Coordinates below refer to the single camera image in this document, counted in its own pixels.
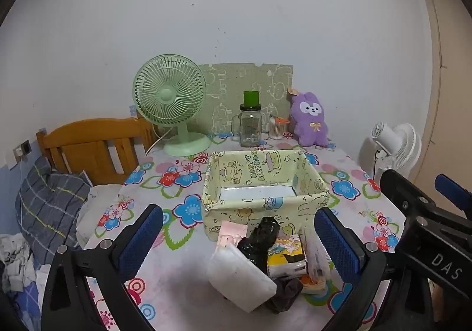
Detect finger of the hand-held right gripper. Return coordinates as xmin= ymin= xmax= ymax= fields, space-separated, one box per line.
xmin=434 ymin=174 xmax=472 ymax=214
xmin=380 ymin=169 xmax=472 ymax=243

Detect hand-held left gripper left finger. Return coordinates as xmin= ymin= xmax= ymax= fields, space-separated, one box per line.
xmin=40 ymin=204 xmax=165 ymax=331

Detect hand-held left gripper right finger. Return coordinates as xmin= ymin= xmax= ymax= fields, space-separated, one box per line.
xmin=313 ymin=207 xmax=432 ymax=331

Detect clear plastic bag pack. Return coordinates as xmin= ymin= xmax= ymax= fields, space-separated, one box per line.
xmin=302 ymin=231 xmax=334 ymax=282

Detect orange packet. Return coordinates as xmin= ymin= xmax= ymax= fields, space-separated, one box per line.
xmin=299 ymin=276 xmax=327 ymax=295

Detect yellow cartoon tissue packet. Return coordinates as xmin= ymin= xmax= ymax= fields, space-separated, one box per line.
xmin=266 ymin=234 xmax=307 ymax=277

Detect dark grey cloth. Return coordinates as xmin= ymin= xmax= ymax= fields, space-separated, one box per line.
xmin=265 ymin=277 xmax=305 ymax=314

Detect black plastic bag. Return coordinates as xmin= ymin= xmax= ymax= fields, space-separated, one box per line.
xmin=237 ymin=217 xmax=279 ymax=274

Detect pink packet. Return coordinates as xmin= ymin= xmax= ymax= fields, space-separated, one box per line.
xmin=217 ymin=221 xmax=248 ymax=248

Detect white tissue pack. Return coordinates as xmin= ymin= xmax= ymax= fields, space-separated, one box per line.
xmin=207 ymin=243 xmax=278 ymax=313

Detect yellow cartoon fabric storage box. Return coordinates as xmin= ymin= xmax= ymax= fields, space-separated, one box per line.
xmin=201 ymin=150 xmax=330 ymax=241

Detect white standing fan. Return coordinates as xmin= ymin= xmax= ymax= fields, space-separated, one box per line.
xmin=370 ymin=122 xmax=422 ymax=184

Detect white bedsheet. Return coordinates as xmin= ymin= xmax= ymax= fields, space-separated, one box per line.
xmin=77 ymin=184 xmax=124 ymax=243

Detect floral tablecloth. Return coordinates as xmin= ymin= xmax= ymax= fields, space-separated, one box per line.
xmin=84 ymin=132 xmax=406 ymax=331

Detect beige wooden door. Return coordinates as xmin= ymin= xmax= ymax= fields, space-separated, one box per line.
xmin=413 ymin=0 xmax=472 ymax=206

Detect grey plaid pillow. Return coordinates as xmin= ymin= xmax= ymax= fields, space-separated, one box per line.
xmin=15 ymin=156 xmax=92 ymax=265

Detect purple plush rabbit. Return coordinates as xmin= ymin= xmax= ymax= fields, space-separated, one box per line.
xmin=289 ymin=91 xmax=330 ymax=147

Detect wooden bed headboard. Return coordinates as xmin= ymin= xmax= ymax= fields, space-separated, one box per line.
xmin=36 ymin=117 xmax=159 ymax=186

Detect crumpled white clothes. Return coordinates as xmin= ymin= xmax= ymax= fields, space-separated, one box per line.
xmin=0 ymin=233 xmax=35 ymax=293

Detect cotton swab jar orange lid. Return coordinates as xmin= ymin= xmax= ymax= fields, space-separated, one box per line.
xmin=268 ymin=114 xmax=290 ymax=140

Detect green desk fan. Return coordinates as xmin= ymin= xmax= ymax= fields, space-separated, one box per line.
xmin=133 ymin=54 xmax=212 ymax=157

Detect glass mug jar green lid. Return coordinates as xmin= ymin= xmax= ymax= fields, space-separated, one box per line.
xmin=231 ymin=91 xmax=263 ymax=147

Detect green patterned board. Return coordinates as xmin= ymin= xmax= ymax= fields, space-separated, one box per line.
xmin=197 ymin=63 xmax=294 ymax=136

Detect white fan cable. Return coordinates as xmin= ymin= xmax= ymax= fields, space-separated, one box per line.
xmin=145 ymin=128 xmax=166 ymax=157

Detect wall socket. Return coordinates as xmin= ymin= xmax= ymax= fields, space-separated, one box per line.
xmin=12 ymin=139 xmax=32 ymax=169

